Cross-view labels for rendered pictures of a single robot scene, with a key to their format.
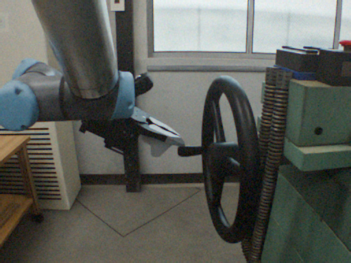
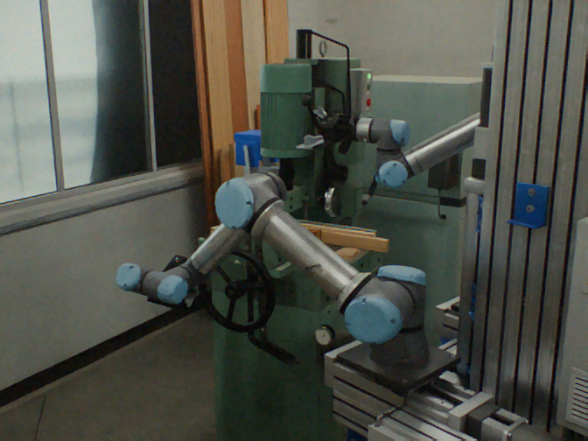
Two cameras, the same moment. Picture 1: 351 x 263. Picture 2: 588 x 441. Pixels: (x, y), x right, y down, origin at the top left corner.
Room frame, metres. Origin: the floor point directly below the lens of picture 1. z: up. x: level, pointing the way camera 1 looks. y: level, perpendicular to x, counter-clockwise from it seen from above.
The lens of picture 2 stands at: (-0.86, 1.49, 1.58)
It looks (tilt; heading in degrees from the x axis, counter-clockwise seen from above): 15 degrees down; 305
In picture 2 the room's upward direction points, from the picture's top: straight up
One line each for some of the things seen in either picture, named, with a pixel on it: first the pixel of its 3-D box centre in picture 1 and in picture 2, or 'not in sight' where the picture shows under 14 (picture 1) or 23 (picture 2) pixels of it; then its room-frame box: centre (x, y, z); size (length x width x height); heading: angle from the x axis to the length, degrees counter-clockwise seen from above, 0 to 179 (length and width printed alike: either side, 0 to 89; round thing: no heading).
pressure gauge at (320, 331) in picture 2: not in sight; (325, 336); (0.21, -0.24, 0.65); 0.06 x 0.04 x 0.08; 7
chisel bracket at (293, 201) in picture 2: not in sight; (289, 200); (0.49, -0.44, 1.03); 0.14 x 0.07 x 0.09; 97
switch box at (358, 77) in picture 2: not in sight; (360, 91); (0.39, -0.75, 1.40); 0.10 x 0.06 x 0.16; 97
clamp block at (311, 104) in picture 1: (315, 104); (266, 248); (0.44, -0.23, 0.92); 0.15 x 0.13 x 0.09; 7
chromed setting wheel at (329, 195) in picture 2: not in sight; (333, 200); (0.38, -0.56, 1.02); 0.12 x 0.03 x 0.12; 97
